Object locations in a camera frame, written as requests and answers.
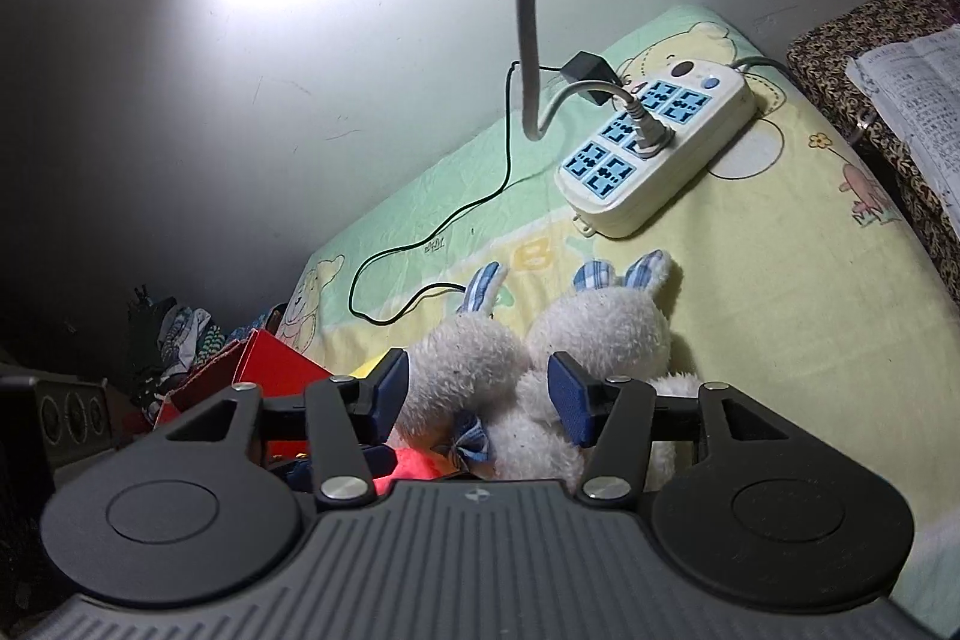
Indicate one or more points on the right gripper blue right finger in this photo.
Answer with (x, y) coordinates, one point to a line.
(576, 396)

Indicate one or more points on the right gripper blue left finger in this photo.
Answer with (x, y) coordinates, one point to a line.
(389, 383)

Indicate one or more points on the white plush bunny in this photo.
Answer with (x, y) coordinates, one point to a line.
(461, 374)
(611, 324)

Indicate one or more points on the yellow tiger plush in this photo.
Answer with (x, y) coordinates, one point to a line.
(396, 458)

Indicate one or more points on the red cardboard box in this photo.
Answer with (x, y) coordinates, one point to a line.
(261, 360)

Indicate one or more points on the pile of folded clothes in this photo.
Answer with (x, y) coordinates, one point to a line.
(166, 341)

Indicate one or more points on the blue white checkered towel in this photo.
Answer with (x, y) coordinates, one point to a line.
(268, 321)

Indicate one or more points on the baby bear print mat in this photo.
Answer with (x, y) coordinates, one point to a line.
(795, 279)

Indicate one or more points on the white power strip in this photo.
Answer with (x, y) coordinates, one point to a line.
(629, 169)

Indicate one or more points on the black power adapter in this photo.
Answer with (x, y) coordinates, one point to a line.
(586, 66)

